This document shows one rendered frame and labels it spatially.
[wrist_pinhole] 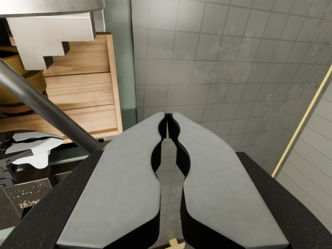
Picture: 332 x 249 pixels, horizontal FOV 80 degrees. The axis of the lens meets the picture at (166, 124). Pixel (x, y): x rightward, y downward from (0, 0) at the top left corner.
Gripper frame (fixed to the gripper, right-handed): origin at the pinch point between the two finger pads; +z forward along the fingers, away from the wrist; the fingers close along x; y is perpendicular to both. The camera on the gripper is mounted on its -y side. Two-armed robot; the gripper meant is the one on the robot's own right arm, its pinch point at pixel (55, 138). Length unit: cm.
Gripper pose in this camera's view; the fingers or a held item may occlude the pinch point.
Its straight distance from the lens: 45.3
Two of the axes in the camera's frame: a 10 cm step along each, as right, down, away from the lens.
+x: 3.2, 5.3, -7.8
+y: -0.3, 8.3, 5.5
